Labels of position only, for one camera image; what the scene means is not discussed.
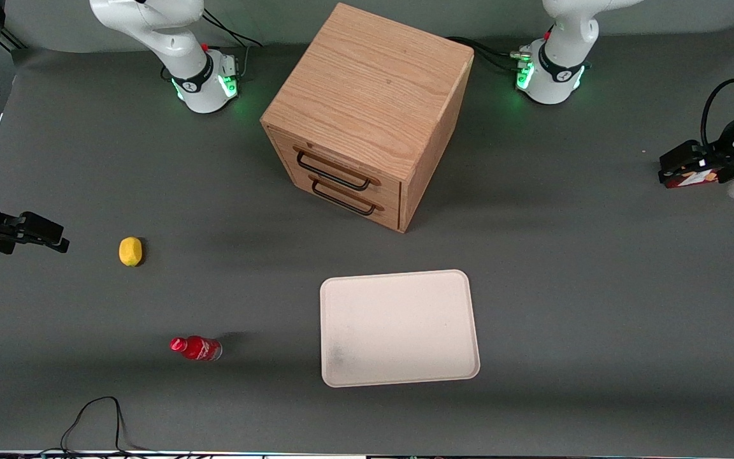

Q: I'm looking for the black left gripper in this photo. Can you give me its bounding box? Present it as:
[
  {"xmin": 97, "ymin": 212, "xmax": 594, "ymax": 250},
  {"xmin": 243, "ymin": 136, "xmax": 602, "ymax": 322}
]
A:
[{"xmin": 658, "ymin": 115, "xmax": 734, "ymax": 187}]

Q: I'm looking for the red tartan cookie box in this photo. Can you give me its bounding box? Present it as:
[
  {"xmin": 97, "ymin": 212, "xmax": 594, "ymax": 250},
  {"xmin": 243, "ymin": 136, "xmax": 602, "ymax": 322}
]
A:
[{"xmin": 664, "ymin": 159, "xmax": 724, "ymax": 189}]

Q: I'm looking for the beige plastic tray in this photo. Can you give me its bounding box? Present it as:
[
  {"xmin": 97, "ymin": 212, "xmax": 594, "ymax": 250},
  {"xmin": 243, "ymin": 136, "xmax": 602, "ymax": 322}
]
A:
[{"xmin": 319, "ymin": 269, "xmax": 481, "ymax": 388}]

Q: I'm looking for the yellow lemon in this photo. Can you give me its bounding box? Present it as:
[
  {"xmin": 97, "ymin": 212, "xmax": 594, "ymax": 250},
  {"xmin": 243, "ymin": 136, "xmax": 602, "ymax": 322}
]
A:
[{"xmin": 119, "ymin": 237, "xmax": 143, "ymax": 267}]

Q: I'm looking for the red soda bottle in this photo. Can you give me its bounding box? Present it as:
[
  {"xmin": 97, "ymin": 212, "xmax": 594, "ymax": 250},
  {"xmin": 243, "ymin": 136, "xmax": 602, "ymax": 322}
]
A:
[{"xmin": 169, "ymin": 335, "xmax": 223, "ymax": 362}]

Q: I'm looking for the wooden drawer front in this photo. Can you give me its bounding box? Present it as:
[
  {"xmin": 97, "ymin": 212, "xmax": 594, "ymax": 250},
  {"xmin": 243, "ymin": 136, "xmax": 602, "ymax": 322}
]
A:
[
  {"xmin": 269, "ymin": 129, "xmax": 403, "ymax": 206},
  {"xmin": 274, "ymin": 159, "xmax": 401, "ymax": 231}
]

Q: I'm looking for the wooden drawer cabinet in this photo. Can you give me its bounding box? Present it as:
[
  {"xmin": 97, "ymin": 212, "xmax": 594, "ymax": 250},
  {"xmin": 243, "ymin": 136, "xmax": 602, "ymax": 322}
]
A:
[{"xmin": 260, "ymin": 3, "xmax": 475, "ymax": 233}]

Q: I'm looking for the black looped table cable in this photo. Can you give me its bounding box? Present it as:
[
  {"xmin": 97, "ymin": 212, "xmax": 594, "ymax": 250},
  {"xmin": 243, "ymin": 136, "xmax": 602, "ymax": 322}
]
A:
[{"xmin": 41, "ymin": 396, "xmax": 154, "ymax": 457}]

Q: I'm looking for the black left base cable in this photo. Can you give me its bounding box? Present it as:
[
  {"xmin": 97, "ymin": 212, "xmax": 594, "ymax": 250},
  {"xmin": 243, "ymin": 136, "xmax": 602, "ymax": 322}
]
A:
[{"xmin": 446, "ymin": 36, "xmax": 535, "ymax": 72}]

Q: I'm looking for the black base cable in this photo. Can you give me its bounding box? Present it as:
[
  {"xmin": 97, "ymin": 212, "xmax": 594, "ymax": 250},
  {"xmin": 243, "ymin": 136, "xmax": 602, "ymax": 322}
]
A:
[
  {"xmin": 201, "ymin": 8, "xmax": 264, "ymax": 50},
  {"xmin": 446, "ymin": 36, "xmax": 535, "ymax": 72}
]

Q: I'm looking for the black right base cable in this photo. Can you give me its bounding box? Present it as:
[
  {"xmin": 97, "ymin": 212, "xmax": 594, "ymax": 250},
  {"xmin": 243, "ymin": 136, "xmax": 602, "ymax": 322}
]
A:
[{"xmin": 201, "ymin": 8, "xmax": 264, "ymax": 50}]

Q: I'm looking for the black wire drawer handle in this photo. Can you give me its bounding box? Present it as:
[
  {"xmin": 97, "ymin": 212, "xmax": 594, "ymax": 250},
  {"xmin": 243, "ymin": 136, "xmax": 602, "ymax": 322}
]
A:
[
  {"xmin": 311, "ymin": 178, "xmax": 378, "ymax": 217},
  {"xmin": 296, "ymin": 150, "xmax": 373, "ymax": 191}
]

